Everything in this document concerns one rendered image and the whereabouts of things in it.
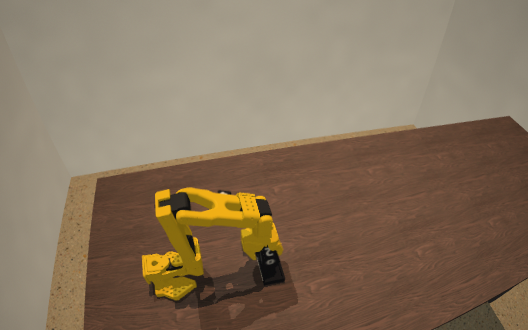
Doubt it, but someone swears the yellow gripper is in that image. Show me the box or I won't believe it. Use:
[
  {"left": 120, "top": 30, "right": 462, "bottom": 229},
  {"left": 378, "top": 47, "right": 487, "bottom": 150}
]
[{"left": 241, "top": 223, "right": 283, "bottom": 260}]

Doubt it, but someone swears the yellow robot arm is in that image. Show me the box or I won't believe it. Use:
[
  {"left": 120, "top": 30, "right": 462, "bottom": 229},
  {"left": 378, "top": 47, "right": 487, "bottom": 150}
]
[{"left": 144, "top": 188, "right": 274, "bottom": 300}]

